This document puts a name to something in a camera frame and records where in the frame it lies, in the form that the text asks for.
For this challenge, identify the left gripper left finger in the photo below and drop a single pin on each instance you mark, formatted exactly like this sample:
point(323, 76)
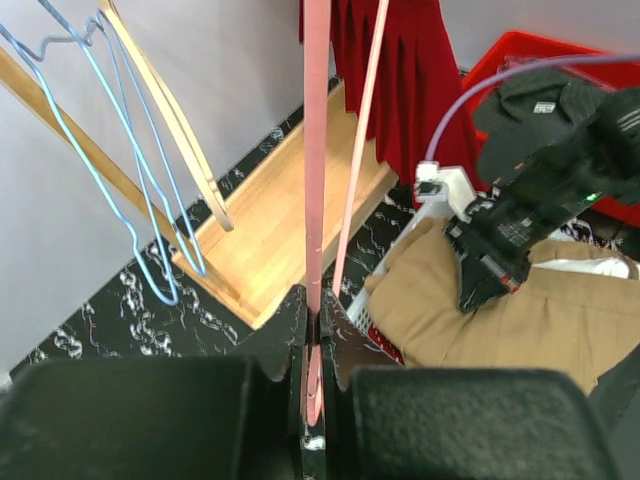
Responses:
point(216, 417)

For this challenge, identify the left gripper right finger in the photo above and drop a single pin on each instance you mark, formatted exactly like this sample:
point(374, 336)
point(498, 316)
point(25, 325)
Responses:
point(386, 421)

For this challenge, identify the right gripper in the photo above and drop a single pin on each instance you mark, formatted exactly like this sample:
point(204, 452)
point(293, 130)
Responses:
point(484, 272)

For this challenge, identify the tan and white garment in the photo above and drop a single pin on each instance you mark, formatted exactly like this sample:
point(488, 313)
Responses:
point(578, 311)

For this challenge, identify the red dress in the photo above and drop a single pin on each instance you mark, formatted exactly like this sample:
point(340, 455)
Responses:
point(417, 79)

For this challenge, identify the pink wire hanger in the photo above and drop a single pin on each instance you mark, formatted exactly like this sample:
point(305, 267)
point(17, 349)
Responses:
point(316, 29)

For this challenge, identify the beige wooden hanger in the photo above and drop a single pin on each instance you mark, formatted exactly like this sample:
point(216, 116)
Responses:
point(175, 119)

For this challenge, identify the light blue wire hanger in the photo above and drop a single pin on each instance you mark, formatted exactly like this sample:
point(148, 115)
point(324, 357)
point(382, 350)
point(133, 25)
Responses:
point(33, 91)

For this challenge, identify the red polka dot garment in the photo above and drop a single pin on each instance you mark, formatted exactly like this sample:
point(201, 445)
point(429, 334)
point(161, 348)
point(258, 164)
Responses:
point(384, 344)

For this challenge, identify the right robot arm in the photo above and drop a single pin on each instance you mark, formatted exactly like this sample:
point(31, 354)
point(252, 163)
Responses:
point(552, 180)

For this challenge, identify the black marble mat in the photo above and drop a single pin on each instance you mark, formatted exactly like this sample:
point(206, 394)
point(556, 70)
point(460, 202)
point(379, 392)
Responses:
point(122, 319)

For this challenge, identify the dark striped shirt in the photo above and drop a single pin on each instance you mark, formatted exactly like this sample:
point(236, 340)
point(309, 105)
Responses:
point(554, 94)

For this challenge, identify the wooden clothes rack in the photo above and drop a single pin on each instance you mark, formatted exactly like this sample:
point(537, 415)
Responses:
point(250, 269)

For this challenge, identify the red plastic bin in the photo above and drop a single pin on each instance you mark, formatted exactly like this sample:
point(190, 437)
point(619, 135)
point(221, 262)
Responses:
point(522, 44)

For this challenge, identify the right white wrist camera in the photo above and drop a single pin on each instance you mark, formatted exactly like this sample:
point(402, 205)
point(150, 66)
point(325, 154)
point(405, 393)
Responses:
point(449, 184)

